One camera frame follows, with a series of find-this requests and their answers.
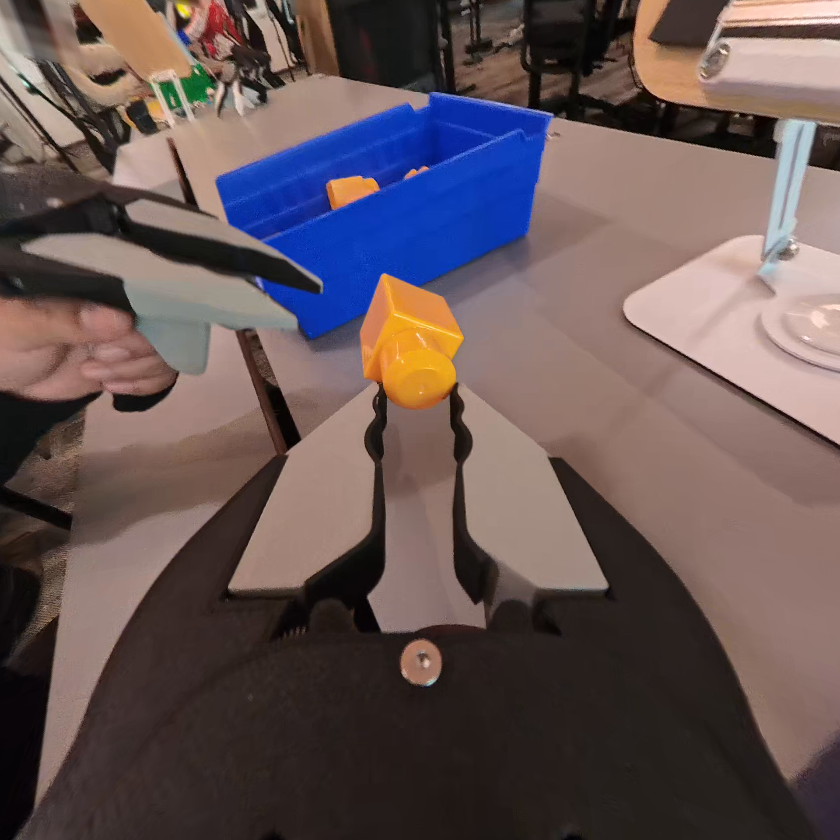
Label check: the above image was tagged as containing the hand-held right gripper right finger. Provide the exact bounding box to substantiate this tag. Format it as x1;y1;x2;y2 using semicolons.
451;384;609;608

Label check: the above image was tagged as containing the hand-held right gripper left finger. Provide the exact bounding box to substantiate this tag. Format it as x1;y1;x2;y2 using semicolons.
227;384;388;608

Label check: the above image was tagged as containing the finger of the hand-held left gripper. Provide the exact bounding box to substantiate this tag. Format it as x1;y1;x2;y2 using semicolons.
18;234;301;376
120;197;324;295

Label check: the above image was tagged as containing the pile of mega blocks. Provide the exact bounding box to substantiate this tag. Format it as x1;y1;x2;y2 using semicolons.
326;166;431;211

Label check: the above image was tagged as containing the orange mega block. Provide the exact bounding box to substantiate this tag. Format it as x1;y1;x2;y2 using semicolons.
360;273;466;411

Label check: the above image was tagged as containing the blue plastic bin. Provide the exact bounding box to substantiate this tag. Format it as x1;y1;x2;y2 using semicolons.
215;92;554;340

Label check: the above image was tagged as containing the person's left forearm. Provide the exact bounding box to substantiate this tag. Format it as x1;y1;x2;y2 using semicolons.
0;377;179;490

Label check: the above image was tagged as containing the person's left hand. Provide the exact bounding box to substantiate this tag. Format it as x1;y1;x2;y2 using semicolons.
0;298;179;403

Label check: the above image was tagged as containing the green box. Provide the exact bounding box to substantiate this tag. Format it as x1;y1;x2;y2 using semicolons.
154;62;219;126

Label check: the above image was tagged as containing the black office chair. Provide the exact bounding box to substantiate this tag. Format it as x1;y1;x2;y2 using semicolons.
327;0;455;93
521;0;626;114

